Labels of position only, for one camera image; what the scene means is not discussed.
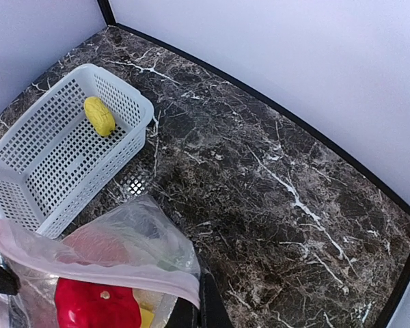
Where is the yellow bell pepper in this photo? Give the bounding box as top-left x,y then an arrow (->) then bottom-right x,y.
139,305 -> 155,328

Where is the clear zip top bag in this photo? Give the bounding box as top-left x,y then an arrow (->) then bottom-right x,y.
0,195 -> 201,327

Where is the left black frame post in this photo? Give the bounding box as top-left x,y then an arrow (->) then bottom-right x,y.
97,0 -> 117,26

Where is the white plastic perforated basket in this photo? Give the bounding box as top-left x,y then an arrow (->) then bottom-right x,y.
0,64 -> 154,238

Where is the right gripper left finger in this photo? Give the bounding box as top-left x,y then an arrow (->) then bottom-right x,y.
0,266 -> 21,295

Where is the red bell pepper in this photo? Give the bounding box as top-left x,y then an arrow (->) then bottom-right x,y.
54,278 -> 141,327

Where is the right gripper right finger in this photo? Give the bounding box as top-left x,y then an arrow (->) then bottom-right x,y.
191,273 -> 232,328

